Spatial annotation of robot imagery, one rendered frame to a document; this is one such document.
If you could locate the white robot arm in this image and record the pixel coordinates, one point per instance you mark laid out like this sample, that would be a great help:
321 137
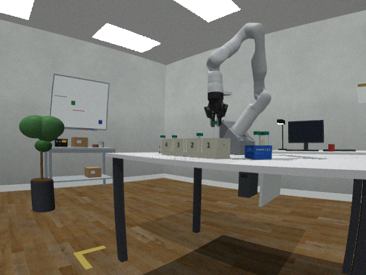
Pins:
259 69

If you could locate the beige bucket adapter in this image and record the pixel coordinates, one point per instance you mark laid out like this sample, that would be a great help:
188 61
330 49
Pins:
193 147
179 147
215 148
167 147

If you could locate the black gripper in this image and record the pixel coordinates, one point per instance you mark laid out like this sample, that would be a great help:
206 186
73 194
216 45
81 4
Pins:
216 107

